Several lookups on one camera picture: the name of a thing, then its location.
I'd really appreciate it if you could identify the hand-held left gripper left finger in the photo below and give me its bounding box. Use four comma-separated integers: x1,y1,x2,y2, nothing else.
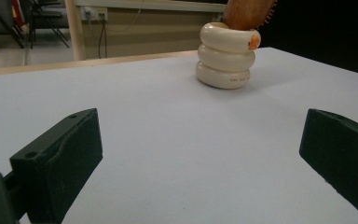
8,107,103,224

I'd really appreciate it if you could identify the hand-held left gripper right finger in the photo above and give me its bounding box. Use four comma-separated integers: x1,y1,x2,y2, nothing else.
298,107,358,224

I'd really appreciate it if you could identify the cream ringed ceramic cup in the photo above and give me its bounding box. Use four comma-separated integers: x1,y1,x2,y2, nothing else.
194,21,262,91

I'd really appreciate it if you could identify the brown wooden hairbrush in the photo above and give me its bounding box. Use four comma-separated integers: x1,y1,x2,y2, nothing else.
221,0,278,32

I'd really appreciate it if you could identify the light wooden table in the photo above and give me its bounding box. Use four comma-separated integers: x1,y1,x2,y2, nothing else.
0,49,200,78

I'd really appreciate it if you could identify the white board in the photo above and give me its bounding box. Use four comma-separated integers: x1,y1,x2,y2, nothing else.
0,46,358,224

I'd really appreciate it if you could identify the black folding chair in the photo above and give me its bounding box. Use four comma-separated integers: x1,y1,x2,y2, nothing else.
27,0,71,50

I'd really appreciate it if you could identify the light wooden partition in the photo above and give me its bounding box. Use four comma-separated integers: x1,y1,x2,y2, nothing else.
63,0,228,62

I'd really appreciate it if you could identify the black hanging cable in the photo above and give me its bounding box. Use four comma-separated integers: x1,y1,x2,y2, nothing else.
97,20,109,60

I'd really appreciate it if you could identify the wall socket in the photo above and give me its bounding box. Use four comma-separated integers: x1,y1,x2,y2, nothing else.
83,6,109,22

